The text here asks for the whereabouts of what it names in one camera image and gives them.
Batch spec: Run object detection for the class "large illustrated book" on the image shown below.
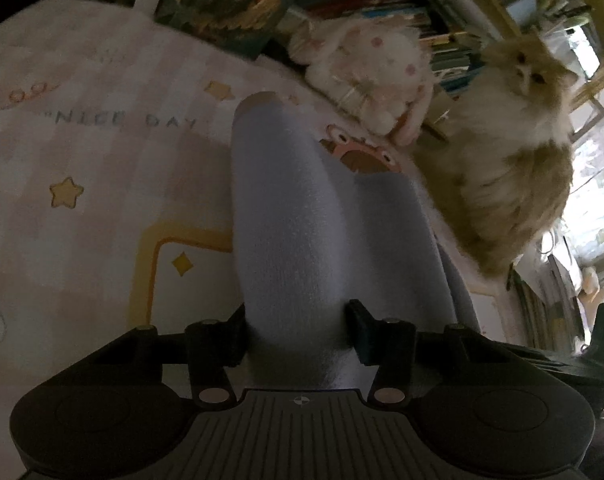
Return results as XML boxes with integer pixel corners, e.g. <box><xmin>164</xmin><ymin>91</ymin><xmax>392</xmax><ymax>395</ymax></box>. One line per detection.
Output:
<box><xmin>154</xmin><ymin>0</ymin><xmax>313</xmax><ymax>62</ymax></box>

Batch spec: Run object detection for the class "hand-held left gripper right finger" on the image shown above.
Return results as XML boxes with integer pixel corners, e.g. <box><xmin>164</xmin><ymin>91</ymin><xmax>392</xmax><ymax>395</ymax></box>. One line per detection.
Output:
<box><xmin>349</xmin><ymin>299</ymin><xmax>528</xmax><ymax>405</ymax></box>

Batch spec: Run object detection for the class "fluffy ginger cat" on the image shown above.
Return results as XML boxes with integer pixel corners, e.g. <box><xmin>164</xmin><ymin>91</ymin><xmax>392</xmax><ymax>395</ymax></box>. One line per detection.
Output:
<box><xmin>414</xmin><ymin>35</ymin><xmax>580</xmax><ymax>277</ymax></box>

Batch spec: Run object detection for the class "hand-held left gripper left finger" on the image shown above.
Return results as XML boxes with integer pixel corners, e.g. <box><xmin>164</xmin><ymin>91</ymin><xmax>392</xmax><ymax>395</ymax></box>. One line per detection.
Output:
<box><xmin>89</xmin><ymin>303</ymin><xmax>247</xmax><ymax>407</ymax></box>

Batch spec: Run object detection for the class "pink plush rabbit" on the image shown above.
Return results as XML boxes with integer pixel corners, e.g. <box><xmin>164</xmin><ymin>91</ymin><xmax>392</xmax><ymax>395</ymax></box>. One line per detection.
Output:
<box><xmin>289</xmin><ymin>15</ymin><xmax>435</xmax><ymax>147</ymax></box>

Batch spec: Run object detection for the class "pink printed desk mat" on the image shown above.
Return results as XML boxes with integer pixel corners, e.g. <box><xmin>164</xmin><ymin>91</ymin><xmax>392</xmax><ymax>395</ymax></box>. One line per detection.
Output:
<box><xmin>0</xmin><ymin>0</ymin><xmax>528</xmax><ymax>480</ymax></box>

